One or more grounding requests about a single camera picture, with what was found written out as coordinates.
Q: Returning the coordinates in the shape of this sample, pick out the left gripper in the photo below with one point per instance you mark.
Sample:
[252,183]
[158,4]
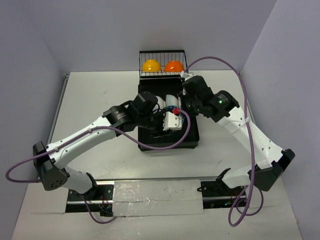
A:
[157,119]

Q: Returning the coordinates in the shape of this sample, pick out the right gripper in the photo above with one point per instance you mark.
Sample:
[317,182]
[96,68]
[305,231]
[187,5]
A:
[183,97]

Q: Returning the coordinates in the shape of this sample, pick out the blue patterned bowl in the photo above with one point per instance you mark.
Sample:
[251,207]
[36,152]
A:
[172,108]

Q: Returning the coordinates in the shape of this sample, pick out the white bowl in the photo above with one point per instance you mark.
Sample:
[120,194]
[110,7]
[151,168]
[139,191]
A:
[160,105]
[172,101]

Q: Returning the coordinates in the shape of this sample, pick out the orange bowl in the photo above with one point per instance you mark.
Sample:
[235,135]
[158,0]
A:
[174,66]

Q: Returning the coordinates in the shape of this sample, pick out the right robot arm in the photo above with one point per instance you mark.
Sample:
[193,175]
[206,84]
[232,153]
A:
[270,160]

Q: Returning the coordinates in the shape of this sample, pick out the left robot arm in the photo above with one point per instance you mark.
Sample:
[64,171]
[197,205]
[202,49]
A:
[51,161]

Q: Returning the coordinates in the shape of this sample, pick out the black dish rack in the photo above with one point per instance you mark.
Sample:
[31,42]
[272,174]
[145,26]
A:
[161,84]

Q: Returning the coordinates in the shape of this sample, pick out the white taped cover sheet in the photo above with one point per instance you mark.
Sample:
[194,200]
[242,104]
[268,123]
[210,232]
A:
[157,198]

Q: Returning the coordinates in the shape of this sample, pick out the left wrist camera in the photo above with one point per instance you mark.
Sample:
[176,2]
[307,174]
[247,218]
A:
[172,121]

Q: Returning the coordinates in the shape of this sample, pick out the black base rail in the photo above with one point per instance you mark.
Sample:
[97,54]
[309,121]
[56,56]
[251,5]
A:
[101,202]

